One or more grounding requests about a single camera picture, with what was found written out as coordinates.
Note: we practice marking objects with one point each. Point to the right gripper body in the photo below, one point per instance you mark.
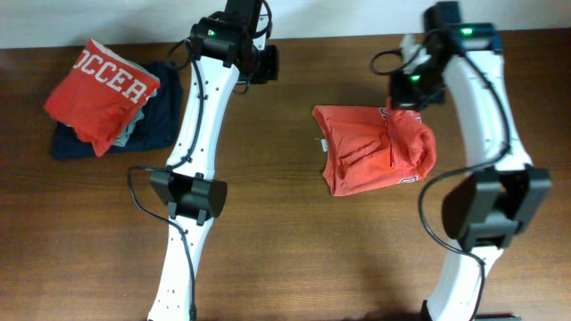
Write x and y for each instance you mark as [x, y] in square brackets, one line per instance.
[417, 89]

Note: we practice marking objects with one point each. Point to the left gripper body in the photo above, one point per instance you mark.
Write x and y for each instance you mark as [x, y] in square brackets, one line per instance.
[265, 64]

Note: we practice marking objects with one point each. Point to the orange t-shirt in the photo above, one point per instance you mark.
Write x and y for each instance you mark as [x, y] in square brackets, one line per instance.
[373, 147]

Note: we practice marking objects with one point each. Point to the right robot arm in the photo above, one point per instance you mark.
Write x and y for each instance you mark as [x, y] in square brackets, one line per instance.
[500, 188]

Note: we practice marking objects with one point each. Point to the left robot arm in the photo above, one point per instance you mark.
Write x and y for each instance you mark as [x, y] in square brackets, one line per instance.
[225, 49]

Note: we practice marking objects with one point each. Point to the folded grey garment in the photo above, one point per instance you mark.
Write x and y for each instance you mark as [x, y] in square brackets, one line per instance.
[131, 125]

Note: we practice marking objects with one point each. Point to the folded navy garment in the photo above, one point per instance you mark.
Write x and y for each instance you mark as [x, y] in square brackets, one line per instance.
[156, 130]

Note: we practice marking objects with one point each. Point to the folded red soccer shirt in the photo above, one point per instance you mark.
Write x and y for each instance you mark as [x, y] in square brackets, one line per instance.
[59, 103]

